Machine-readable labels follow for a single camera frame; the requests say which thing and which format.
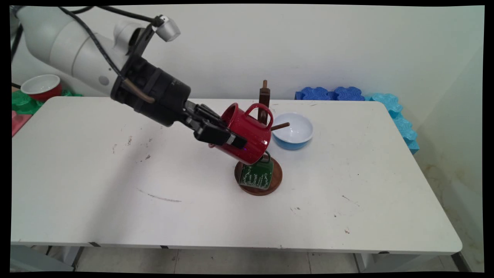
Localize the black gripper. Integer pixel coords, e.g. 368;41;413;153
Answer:
111;54;247;150

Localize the red enamel mug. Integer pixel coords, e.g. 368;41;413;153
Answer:
208;102;274;166

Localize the brown wooden mug tree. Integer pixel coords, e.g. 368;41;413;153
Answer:
234;80;291;196

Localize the green printed mug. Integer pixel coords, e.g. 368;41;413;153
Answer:
239;151;274;190

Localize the blue bowl white inside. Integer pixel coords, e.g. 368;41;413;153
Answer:
271;112;314;151

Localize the dark blue foam tile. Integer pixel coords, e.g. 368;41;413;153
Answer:
295;86;334;101
333;86;365;102

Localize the light blue foam tile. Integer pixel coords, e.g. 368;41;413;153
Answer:
370;93;404;119
393;116;420;155

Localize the red bowl white inside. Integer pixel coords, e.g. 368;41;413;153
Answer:
20;74;63;102

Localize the green foam mat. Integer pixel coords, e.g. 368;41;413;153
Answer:
12;90;83;115

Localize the red foam mat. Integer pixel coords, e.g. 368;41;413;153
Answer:
12;110;33;137

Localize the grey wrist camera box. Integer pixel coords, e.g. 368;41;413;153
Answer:
152;15;181;42

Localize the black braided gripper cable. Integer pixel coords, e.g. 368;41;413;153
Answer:
58;6;156;105

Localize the black camera cable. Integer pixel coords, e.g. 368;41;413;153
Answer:
71;5;162;24

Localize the grey table leg frame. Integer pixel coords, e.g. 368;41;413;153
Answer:
11;246;83;273

